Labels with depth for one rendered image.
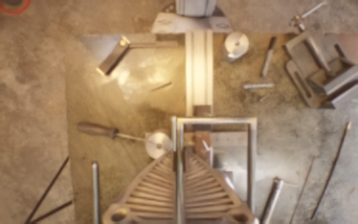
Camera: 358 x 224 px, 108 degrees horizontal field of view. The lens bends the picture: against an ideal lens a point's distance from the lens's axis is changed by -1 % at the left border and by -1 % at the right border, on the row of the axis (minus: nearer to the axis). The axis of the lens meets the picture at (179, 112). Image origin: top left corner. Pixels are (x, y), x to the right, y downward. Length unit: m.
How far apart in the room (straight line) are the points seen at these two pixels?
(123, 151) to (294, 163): 0.45
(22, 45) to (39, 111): 0.62
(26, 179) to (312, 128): 2.12
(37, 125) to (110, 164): 1.44
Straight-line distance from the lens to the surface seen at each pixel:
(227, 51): 0.35
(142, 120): 0.36
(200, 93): 0.32
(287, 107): 0.44
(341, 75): 0.48
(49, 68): 1.73
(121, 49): 0.38
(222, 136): 0.32
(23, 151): 1.97
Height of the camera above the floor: 1.22
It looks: 87 degrees down
